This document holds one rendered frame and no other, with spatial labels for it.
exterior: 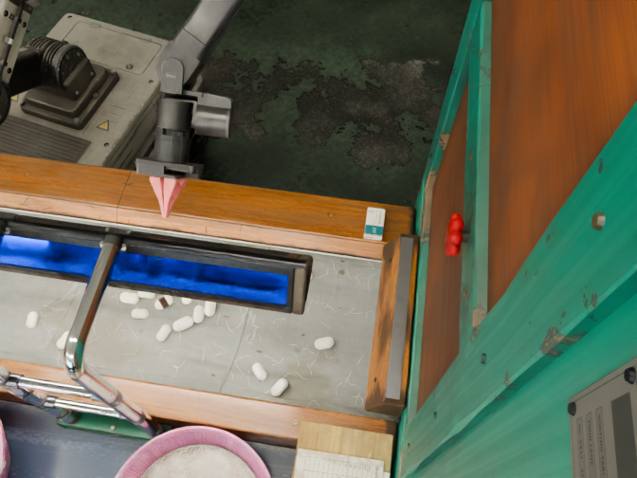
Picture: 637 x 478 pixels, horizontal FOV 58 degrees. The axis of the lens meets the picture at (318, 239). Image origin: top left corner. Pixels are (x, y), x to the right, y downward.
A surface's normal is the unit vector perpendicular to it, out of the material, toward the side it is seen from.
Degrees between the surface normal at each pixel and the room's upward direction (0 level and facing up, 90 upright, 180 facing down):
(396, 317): 0
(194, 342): 0
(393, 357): 0
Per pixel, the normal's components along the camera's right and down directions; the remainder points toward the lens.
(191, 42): 0.07, 0.28
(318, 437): 0.00, -0.48
